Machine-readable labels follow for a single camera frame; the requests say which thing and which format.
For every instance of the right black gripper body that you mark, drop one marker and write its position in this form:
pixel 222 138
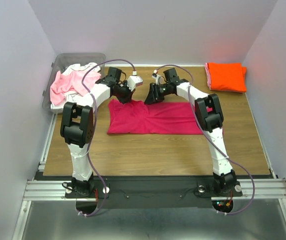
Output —
pixel 161 91

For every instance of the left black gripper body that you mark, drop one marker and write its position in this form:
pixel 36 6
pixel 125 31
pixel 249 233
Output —
pixel 123 93

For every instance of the magenta t shirt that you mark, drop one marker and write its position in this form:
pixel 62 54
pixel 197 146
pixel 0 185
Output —
pixel 163 118

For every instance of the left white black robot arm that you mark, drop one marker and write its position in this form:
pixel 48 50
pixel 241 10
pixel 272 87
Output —
pixel 79 121

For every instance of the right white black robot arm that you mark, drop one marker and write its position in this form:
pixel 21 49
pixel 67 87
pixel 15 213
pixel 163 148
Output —
pixel 209 119

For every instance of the white t shirt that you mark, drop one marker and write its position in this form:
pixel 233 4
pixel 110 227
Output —
pixel 88 82

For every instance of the folded pink t shirt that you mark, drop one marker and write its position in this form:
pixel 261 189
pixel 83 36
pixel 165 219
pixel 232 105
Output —
pixel 208 74

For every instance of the folded orange t shirt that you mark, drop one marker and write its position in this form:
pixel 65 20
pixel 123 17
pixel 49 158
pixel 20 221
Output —
pixel 228 77

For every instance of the clear plastic bin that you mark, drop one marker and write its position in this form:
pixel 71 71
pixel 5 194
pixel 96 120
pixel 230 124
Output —
pixel 62 61

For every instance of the small circuit board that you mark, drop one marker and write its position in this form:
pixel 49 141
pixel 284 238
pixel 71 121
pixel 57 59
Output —
pixel 224 205

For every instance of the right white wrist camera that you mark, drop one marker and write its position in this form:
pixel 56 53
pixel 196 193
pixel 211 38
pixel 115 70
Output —
pixel 157 77

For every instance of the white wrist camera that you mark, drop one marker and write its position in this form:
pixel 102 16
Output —
pixel 157 77
pixel 134 81

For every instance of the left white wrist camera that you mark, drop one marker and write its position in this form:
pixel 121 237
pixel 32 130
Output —
pixel 134 81

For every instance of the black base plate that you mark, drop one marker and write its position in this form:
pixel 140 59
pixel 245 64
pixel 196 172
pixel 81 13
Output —
pixel 151 192

